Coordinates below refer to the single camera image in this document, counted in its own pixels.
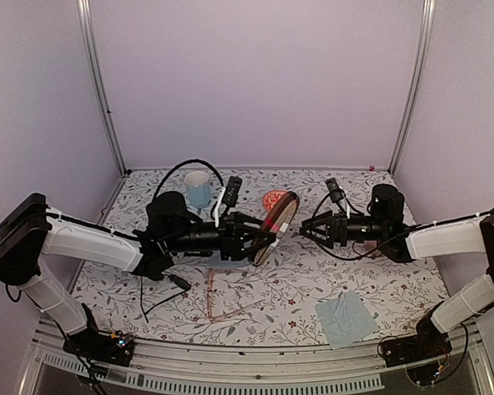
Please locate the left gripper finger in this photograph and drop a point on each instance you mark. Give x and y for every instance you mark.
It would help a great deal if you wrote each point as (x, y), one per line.
(247, 225)
(261, 247)

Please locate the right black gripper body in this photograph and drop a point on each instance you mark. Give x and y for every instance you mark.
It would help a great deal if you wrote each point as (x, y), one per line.
(341, 229)

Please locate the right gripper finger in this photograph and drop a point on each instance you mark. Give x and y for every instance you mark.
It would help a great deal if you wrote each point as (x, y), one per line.
(325, 243)
(316, 222)

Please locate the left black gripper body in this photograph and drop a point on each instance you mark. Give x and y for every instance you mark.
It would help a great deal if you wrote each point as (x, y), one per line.
(227, 240)

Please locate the brown striped glasses case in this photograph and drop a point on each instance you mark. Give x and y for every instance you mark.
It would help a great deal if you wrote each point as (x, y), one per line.
(281, 222)

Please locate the blue cleaning cloth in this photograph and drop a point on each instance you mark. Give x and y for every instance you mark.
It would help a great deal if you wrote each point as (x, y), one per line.
(216, 263)
(345, 320)

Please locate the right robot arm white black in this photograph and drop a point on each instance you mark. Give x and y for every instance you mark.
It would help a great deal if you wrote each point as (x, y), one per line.
(401, 243)

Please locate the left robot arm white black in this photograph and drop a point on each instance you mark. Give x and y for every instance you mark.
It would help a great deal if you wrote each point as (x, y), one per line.
(34, 229)

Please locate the black sunglasses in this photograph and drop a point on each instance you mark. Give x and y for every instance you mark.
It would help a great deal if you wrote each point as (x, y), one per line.
(181, 283)

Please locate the red patterned small bowl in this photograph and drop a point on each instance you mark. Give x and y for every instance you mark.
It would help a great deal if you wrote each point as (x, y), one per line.
(277, 200)

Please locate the pink translucent plastic cup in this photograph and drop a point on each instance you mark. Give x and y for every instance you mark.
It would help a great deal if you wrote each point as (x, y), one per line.
(369, 250)

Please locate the floral patterned table mat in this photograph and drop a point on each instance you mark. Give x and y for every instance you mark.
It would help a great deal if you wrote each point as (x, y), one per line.
(297, 276)

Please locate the light blue paper cup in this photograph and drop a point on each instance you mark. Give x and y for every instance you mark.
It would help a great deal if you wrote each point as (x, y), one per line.
(197, 184)

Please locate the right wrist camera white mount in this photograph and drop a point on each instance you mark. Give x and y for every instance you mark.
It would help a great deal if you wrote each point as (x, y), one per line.
(338, 197)

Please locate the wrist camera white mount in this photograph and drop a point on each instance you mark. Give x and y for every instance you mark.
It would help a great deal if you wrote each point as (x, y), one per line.
(338, 197)
(228, 196)

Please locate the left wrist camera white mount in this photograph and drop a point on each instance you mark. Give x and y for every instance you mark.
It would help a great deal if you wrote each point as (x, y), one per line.
(228, 196)

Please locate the clear pink frame glasses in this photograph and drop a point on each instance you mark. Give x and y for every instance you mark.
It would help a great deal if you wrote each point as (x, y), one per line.
(231, 293)

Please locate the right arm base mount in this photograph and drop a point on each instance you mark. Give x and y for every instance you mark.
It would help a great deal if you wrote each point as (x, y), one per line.
(427, 343)

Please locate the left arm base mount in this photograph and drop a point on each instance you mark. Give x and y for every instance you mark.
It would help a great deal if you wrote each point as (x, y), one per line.
(91, 344)

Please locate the right aluminium frame post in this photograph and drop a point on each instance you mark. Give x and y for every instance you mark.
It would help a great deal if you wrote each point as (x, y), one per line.
(422, 49)

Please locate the aluminium frame post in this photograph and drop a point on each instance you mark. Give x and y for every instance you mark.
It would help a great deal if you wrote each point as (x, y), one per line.
(93, 59)
(422, 49)

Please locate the left aluminium frame post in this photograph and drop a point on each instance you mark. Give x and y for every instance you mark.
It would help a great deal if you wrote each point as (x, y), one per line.
(93, 59)

